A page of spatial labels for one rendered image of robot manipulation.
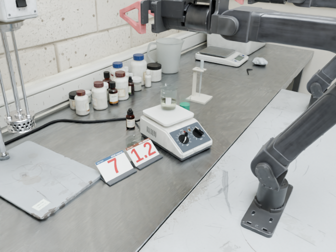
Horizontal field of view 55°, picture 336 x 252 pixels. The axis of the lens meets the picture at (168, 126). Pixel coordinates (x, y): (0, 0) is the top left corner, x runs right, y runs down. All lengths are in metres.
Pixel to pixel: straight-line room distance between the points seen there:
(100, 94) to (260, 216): 0.71
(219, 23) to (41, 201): 0.55
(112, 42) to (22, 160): 0.73
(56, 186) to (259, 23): 0.59
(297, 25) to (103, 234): 0.55
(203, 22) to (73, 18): 0.73
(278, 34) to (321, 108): 0.16
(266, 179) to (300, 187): 0.20
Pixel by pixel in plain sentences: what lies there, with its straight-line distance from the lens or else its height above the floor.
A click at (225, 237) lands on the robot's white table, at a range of 0.73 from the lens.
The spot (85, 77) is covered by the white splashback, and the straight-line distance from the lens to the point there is 1.34.
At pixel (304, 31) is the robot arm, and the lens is 0.63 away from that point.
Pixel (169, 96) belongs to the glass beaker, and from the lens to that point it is 0.99.
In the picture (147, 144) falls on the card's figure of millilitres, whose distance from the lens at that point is 0.95.
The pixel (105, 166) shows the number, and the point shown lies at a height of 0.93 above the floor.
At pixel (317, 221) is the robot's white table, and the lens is 0.84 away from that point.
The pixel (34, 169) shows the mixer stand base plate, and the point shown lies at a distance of 0.93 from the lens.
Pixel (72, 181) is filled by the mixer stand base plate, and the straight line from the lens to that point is 0.86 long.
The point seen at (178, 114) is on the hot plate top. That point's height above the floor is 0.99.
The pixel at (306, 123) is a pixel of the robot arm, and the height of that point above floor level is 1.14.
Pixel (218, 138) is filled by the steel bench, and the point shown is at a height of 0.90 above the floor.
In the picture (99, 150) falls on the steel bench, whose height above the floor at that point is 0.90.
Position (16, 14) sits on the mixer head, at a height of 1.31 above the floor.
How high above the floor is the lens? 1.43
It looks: 28 degrees down
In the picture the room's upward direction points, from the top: 2 degrees clockwise
